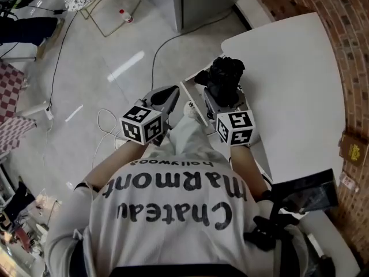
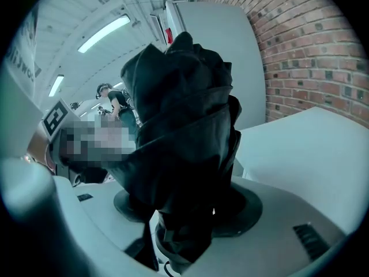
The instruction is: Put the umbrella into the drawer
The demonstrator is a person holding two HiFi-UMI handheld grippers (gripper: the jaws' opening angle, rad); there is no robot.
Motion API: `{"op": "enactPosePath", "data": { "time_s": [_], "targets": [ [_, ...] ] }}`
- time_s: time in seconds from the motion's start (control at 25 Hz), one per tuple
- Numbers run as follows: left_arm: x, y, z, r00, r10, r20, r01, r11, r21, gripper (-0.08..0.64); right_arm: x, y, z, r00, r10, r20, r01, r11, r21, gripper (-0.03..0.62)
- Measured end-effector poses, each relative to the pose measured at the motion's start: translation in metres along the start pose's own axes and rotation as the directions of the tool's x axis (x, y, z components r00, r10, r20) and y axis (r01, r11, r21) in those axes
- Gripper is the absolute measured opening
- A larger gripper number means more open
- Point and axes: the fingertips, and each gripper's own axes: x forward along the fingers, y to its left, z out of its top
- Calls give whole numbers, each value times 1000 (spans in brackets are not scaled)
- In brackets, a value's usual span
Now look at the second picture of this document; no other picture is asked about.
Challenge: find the white desk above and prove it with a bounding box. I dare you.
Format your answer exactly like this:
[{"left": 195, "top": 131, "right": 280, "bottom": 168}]
[{"left": 235, "top": 106, "right": 369, "bottom": 236}]

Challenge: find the long ceiling tube light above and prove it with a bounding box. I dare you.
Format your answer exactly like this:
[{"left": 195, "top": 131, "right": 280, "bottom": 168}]
[{"left": 77, "top": 14, "right": 132, "bottom": 54}]

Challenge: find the short ceiling tube light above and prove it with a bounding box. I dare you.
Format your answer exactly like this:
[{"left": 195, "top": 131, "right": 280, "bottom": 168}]
[{"left": 48, "top": 74, "right": 65, "bottom": 98}]

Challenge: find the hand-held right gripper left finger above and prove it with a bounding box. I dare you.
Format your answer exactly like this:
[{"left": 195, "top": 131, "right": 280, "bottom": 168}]
[{"left": 52, "top": 178, "right": 159, "bottom": 272}]

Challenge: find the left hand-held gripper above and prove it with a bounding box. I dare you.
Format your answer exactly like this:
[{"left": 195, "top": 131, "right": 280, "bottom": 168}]
[{"left": 42, "top": 98, "right": 87, "bottom": 188}]

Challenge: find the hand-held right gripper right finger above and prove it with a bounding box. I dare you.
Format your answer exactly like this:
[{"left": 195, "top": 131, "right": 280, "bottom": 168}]
[{"left": 184, "top": 177, "right": 347, "bottom": 277}]

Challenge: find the person's left forearm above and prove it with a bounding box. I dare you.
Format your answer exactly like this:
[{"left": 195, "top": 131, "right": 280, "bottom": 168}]
[{"left": 27, "top": 125, "right": 54, "bottom": 174}]

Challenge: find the black umbrella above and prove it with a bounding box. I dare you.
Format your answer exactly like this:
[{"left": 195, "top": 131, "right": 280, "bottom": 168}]
[{"left": 106, "top": 31, "right": 243, "bottom": 275}]

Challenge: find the white printed t-shirt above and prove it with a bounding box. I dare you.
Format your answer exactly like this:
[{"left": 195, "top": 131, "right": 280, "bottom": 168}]
[{"left": 0, "top": 4, "right": 44, "bottom": 158}]

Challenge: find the grey metal cabinet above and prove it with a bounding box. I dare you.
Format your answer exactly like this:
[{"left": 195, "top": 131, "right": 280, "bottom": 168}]
[{"left": 165, "top": 0, "right": 268, "bottom": 131}]

